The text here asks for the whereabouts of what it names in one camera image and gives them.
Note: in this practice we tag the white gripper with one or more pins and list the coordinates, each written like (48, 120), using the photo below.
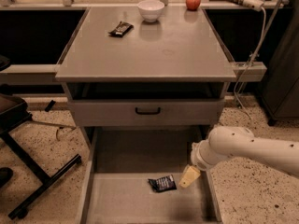
(196, 157)

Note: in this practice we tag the blue rxbar wrapper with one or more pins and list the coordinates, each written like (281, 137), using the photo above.
(163, 184)

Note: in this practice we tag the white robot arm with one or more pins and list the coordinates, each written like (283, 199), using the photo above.
(225, 142)

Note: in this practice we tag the open grey drawer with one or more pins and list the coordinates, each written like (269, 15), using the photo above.
(116, 188)

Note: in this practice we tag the grey drawer cabinet counter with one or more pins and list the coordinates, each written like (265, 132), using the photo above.
(179, 57)

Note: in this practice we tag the closed grey drawer front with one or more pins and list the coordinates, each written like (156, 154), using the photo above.
(125, 113)

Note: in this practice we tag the dark cabinet at right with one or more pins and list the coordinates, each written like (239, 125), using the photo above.
(279, 89)

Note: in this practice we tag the dark snack bar wrapper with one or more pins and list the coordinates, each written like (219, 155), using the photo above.
(121, 29)

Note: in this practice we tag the white ceramic bowl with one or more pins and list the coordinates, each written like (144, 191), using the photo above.
(150, 10)

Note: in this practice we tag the red apple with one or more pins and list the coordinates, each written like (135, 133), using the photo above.
(192, 4)

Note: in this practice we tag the black shoe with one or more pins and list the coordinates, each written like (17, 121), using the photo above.
(5, 175)

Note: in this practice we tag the black drawer handle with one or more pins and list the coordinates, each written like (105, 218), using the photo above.
(147, 112)

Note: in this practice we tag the grey side rail left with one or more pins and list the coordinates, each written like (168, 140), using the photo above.
(29, 74)

